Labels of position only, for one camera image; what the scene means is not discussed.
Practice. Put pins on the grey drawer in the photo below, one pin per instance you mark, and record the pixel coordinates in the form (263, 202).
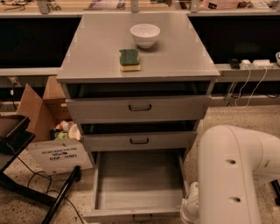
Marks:
(137, 185)
(124, 109)
(139, 141)

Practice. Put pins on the grey drawer cabinet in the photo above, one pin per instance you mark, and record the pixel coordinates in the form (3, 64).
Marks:
(177, 64)

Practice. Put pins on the white ceramic bowl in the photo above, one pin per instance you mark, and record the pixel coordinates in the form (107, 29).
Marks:
(145, 35)

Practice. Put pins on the brown cardboard box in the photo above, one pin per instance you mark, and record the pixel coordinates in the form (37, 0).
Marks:
(53, 156)

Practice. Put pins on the grey bottom drawer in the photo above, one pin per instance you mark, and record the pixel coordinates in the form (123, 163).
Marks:
(137, 185)

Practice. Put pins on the crumpled trash in box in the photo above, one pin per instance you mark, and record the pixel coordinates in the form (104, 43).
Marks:
(66, 130)

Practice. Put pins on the black stand leg right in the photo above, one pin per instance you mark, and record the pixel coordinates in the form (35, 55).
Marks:
(276, 187)

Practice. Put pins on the grey middle drawer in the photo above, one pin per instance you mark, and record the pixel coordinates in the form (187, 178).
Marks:
(139, 141)

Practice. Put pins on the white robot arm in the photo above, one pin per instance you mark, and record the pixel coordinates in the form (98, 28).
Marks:
(231, 160)

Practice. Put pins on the green yellow sponge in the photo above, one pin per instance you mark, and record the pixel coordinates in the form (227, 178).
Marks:
(129, 60)

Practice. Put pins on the white power strip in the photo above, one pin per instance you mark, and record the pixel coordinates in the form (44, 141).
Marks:
(256, 64)

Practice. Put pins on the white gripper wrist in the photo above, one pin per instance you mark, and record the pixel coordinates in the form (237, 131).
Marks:
(191, 204)

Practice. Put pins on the grey top drawer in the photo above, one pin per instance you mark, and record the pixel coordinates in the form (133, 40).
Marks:
(124, 109)

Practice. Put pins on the black power adapter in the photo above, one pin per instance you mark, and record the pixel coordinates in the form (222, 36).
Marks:
(234, 63)

